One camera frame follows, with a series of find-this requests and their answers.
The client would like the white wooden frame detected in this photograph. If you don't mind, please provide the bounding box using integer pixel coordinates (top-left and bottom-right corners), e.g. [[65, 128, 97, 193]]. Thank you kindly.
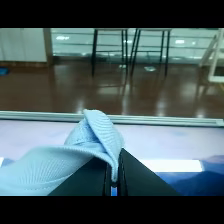
[[199, 28, 224, 84]]

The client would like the light blue garment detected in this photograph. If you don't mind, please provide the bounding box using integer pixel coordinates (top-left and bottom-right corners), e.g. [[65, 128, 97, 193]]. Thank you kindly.
[[0, 108, 125, 197]]

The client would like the silver frame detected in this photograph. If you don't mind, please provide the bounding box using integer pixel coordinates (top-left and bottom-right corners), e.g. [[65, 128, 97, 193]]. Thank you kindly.
[[0, 110, 224, 128]]

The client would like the black metal table frame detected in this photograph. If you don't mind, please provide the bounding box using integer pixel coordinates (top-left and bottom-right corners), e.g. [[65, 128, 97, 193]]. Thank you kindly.
[[129, 28, 173, 78], [91, 28, 130, 77]]

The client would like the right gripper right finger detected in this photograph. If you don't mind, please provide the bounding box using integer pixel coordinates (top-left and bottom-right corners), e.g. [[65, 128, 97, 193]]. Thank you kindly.
[[117, 148, 181, 197]]

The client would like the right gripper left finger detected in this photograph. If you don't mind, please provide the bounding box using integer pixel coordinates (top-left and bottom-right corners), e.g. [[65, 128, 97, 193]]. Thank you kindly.
[[48, 156, 113, 197]]

